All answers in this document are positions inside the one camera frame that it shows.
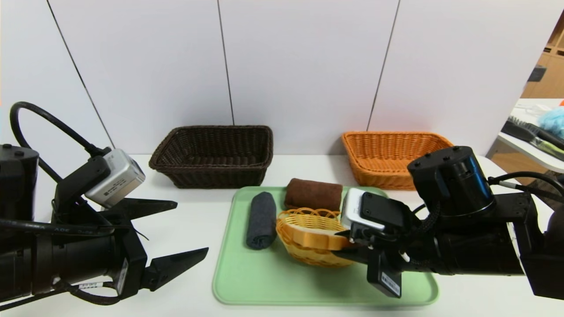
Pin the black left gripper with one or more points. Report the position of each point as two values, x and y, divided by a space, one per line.
131 257

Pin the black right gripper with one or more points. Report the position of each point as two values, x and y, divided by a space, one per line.
384 275

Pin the white bread slice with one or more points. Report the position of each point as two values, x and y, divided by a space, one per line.
313 240

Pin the brown towel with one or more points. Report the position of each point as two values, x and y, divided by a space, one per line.
313 193

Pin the dark grey towel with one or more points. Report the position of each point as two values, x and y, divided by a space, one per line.
261 220

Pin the black and orange left arm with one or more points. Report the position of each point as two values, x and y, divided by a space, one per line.
44 264

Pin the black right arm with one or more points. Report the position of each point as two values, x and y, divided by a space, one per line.
476 246

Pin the small yellow wicker basket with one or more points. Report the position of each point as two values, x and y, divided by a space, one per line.
308 257

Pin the dark brown wicker basket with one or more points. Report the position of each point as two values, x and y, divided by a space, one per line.
211 171

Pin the large orange wicker basket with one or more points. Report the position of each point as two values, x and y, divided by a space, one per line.
379 163

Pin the light green plastic tray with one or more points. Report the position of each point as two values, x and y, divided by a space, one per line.
246 277

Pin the brown wood panel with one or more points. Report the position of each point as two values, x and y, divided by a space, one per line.
513 163

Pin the black bristle brush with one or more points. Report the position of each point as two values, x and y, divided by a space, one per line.
520 130

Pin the white side table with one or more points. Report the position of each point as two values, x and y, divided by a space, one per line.
526 108

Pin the light blue fluffy item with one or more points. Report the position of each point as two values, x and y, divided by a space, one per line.
554 122

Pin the small dark box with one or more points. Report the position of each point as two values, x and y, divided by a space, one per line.
536 73

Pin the wooden cabinet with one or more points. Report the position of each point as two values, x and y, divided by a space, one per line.
551 79

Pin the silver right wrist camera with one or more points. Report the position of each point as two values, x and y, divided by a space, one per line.
352 209

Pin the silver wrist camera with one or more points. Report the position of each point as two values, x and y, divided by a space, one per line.
352 209
116 178

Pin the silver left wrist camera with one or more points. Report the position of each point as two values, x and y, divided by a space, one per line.
116 178

